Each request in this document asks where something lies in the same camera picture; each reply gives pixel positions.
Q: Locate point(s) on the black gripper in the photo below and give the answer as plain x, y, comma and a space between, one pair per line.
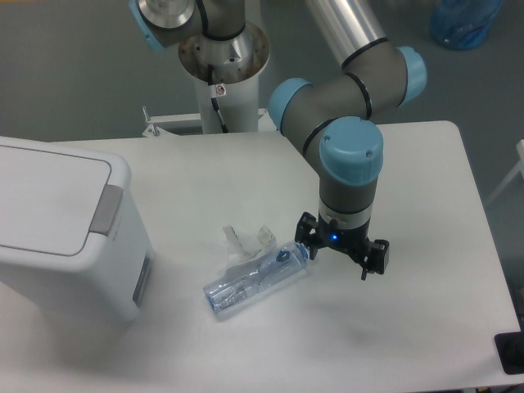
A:
372, 257

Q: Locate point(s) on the white trash can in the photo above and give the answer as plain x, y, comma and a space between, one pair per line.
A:
72, 239

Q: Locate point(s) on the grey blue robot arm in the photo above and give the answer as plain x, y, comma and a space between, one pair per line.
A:
329, 125

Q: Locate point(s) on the clear plastic bottle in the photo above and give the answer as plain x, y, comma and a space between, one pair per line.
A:
242, 283

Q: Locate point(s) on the black device at table edge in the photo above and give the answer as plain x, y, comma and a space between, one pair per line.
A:
510, 349

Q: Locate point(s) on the blue water jug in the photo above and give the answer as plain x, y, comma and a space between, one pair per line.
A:
463, 25

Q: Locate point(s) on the white frame at right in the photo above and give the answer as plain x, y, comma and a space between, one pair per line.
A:
515, 171

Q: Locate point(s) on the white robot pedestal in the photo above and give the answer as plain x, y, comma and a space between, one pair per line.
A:
226, 78

